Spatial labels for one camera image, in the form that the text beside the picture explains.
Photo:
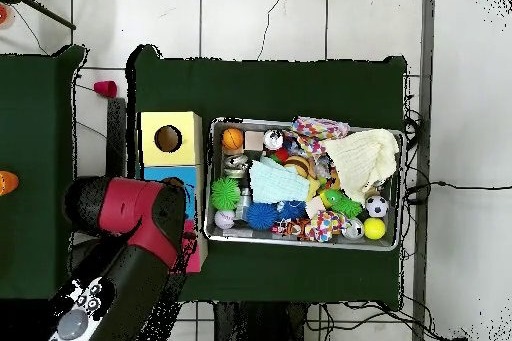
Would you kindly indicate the red plastic cup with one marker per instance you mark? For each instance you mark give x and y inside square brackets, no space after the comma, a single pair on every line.
[104,89]

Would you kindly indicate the red round object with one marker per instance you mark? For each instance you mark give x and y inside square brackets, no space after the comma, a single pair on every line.
[2,14]

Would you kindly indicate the orange object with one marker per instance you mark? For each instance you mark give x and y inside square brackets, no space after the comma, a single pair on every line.
[8,183]

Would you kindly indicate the white toy baseball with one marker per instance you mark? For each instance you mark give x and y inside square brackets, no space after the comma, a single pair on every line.
[224,220]

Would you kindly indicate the mint waffle cloth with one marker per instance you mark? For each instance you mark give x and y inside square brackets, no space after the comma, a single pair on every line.
[276,183]

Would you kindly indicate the wooden box with three holes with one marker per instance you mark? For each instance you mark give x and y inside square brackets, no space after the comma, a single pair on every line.
[188,149]

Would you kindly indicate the polka-dot cloth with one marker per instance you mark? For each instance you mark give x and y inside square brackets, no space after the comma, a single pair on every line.
[316,129]

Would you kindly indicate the blue spiky ball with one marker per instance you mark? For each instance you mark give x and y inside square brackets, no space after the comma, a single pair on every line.
[260,216]

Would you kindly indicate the small soccer ball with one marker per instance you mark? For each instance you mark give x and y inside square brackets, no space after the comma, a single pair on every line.
[376,206]

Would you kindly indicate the orange toy basketball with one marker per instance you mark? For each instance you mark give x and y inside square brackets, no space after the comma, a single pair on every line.
[232,139]

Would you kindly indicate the toy hamburger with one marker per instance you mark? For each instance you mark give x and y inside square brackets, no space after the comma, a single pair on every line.
[296,166]

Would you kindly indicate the dark green table cloth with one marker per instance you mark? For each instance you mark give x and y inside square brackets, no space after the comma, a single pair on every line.
[36,117]
[280,89]

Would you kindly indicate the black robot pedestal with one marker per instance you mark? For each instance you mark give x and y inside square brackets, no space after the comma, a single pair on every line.
[256,325]

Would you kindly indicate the yellow ball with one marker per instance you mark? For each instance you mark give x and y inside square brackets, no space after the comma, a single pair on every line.
[374,229]

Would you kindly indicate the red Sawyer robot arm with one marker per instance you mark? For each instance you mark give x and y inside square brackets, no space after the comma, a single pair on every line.
[128,213]

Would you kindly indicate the large green spiky ball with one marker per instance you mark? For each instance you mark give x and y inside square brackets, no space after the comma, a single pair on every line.
[226,193]

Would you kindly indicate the cream waffle cloth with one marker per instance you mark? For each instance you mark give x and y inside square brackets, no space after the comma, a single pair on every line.
[364,157]

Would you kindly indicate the silver mesh bin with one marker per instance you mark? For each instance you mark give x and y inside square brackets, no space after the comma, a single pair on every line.
[230,234]

